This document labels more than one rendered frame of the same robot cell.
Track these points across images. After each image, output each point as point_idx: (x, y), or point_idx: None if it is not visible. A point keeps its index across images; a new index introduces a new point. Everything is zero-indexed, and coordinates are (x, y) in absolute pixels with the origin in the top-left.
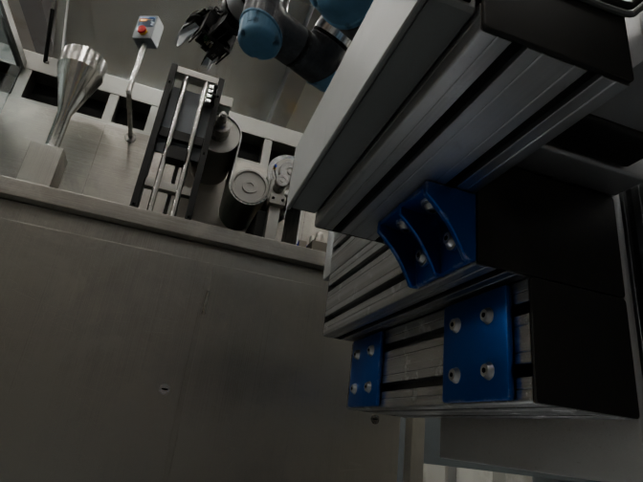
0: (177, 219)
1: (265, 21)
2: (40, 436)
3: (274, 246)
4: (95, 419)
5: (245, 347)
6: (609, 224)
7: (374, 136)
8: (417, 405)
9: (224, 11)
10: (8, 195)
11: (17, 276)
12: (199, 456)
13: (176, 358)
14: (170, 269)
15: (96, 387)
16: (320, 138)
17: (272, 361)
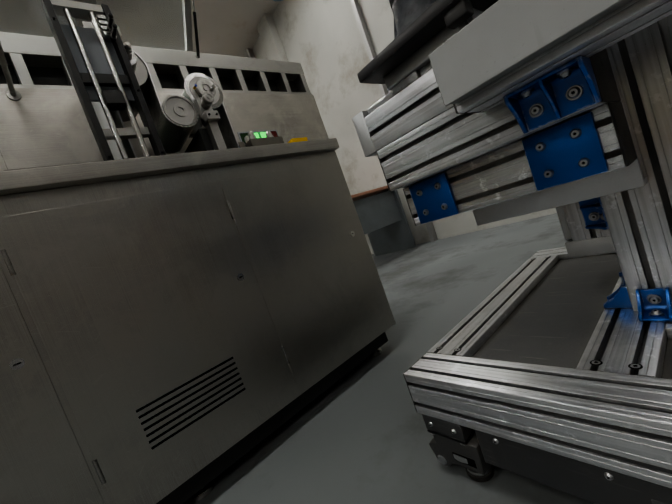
0: (175, 156)
1: None
2: (184, 347)
3: (252, 151)
4: (211, 317)
5: (270, 228)
6: (608, 59)
7: (584, 28)
8: (504, 200)
9: None
10: (5, 190)
11: (76, 256)
12: (281, 301)
13: (235, 255)
14: (192, 197)
15: (198, 299)
16: (520, 39)
17: (289, 228)
